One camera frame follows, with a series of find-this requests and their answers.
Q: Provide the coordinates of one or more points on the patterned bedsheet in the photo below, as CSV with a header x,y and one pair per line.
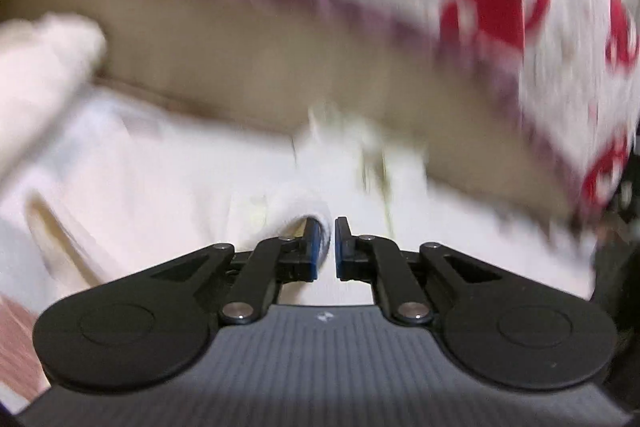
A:
x,y
17,347

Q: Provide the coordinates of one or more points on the white sweatshirt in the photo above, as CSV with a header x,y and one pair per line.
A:
x,y
175,187

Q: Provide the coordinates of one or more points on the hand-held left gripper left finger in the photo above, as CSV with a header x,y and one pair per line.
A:
x,y
314,252

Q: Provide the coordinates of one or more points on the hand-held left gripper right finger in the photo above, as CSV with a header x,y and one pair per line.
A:
x,y
341,252

